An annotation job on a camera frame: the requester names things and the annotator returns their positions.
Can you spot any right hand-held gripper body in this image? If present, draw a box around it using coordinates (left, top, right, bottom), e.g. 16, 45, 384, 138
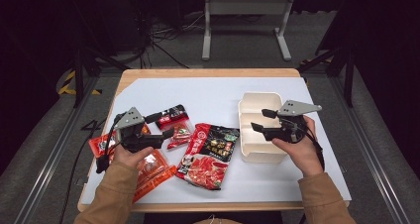
263, 100, 323, 145

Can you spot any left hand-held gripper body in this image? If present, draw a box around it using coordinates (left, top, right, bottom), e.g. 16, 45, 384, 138
113, 106, 164, 154

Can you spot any white compartment container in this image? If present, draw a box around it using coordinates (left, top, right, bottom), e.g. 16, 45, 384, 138
238, 91, 289, 165

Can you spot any small black red clear packet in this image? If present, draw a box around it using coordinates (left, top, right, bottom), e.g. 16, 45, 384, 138
154, 103, 194, 151

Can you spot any orange packet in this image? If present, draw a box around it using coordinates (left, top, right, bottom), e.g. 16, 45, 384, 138
132, 149, 178, 204

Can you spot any large black red packet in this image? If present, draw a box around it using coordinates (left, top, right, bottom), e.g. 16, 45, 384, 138
174, 122, 241, 191

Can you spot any person's left hand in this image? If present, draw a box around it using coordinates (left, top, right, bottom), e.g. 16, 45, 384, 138
112, 145, 155, 169

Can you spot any person's right hand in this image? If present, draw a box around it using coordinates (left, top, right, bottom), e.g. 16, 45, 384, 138
271, 115, 325, 178

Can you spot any black metal stand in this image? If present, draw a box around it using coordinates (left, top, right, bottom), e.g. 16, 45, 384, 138
297, 19, 357, 108
69, 0, 131, 108

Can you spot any yellow black floor tape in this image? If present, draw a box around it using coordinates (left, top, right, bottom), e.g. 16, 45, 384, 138
57, 69, 102, 96

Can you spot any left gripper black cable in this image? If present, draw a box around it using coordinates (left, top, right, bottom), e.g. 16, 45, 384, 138
95, 113, 122, 174

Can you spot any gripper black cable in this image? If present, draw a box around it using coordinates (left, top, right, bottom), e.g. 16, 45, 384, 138
305, 126, 327, 172
95, 113, 122, 174

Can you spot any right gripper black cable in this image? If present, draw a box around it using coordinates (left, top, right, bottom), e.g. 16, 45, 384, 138
305, 126, 327, 172

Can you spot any black floor cables bundle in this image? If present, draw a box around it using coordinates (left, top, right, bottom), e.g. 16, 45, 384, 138
130, 5, 207, 69

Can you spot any metal floor rail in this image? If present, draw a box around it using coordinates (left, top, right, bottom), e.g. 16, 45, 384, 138
330, 76, 411, 224
12, 76, 100, 224

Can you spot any desk with white frame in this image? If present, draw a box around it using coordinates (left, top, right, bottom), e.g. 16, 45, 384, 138
201, 0, 296, 62

